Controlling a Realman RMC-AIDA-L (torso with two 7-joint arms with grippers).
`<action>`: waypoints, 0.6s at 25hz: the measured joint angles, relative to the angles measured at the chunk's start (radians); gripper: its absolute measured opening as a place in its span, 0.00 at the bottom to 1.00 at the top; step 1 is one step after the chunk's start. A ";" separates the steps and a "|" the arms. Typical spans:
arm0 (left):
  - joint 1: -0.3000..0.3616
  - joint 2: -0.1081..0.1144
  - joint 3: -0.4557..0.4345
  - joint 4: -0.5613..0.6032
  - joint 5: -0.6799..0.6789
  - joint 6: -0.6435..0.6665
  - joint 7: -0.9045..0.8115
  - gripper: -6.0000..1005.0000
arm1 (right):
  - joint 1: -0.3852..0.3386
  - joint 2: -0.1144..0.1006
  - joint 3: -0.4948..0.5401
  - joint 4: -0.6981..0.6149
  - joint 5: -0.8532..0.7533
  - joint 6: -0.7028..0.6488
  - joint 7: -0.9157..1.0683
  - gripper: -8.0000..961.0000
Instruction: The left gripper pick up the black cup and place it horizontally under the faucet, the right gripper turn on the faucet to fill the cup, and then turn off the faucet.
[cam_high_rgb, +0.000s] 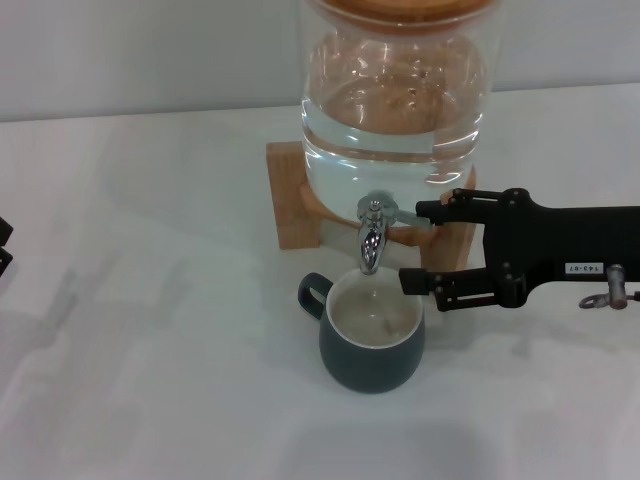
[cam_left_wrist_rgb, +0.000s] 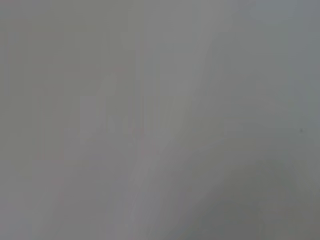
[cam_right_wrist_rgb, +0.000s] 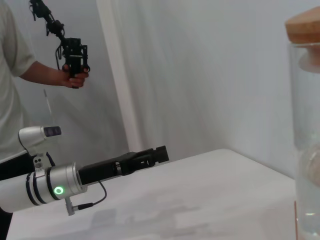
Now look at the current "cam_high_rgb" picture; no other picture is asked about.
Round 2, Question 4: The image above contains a dark teal ceramic mug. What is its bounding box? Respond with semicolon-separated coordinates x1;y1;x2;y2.
298;269;427;396

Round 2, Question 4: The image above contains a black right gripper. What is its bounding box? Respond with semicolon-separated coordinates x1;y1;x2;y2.
398;186;640;313

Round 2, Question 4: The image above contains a wooden jar lid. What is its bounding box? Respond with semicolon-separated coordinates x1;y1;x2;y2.
319;0;489;27

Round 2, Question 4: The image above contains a chrome faucet tap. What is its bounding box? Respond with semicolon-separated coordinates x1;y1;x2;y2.
355;189;432;276

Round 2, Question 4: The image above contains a wooden dispenser stand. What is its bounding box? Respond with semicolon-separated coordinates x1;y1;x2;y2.
265;141;482;274

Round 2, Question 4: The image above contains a metal cable connector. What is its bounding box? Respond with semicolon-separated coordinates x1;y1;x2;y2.
578;264;640;311

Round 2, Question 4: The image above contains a glass water dispenser jar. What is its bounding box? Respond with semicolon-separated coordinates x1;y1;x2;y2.
298;0;501;226

